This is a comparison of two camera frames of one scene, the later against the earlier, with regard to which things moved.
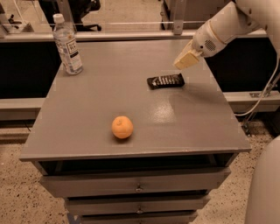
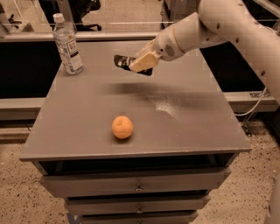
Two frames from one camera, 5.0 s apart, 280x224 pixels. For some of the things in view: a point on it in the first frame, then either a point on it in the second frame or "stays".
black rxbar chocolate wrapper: x=165 y=81 -> x=124 y=62
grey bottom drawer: x=137 y=219 stays
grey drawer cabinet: x=133 y=139 stays
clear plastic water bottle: x=66 y=40 stays
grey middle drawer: x=136 y=204 stays
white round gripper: x=206 y=40 -> x=165 y=46
